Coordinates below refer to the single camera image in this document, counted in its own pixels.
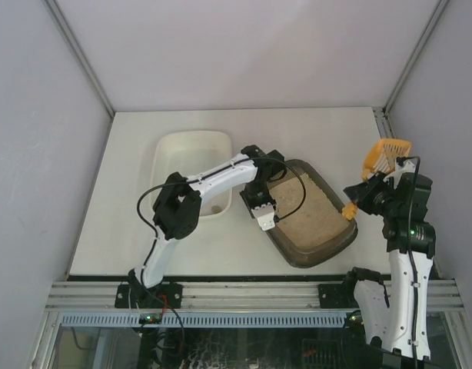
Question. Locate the grey slotted cable duct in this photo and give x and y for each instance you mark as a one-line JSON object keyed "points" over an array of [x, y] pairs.
{"points": [[318, 319]]}

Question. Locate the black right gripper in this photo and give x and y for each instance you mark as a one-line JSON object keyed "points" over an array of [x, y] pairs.
{"points": [[359, 193]]}

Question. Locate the aluminium front rail frame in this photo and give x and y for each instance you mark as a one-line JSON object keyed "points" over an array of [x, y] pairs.
{"points": [[195, 296]]}

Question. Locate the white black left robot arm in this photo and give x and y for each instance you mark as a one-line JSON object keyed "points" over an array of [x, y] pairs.
{"points": [[172, 209]]}

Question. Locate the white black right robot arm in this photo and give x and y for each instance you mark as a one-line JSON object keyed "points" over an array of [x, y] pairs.
{"points": [[395, 321]]}

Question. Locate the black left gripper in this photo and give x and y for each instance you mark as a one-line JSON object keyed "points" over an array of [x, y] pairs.
{"points": [[253, 196]]}

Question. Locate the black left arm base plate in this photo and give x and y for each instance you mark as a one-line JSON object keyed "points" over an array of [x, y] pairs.
{"points": [[128, 296]]}

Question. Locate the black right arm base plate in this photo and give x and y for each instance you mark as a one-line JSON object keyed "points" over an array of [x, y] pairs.
{"points": [[336, 296]]}

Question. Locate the yellow plastic litter scoop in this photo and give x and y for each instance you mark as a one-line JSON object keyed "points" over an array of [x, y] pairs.
{"points": [[380, 161]]}

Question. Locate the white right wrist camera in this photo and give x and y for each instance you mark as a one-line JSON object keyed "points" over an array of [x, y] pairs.
{"points": [[402, 165]]}

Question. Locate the white plastic waste bin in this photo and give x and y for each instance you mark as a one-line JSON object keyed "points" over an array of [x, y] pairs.
{"points": [[189, 153]]}

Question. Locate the dark translucent litter box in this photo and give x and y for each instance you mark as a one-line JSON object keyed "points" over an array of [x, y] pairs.
{"points": [[309, 227]]}

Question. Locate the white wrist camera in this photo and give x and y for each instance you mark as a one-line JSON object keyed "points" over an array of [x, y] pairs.
{"points": [[402, 165], [264, 215]]}

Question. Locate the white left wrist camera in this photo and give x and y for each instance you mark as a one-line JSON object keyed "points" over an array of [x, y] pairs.
{"points": [[264, 215]]}

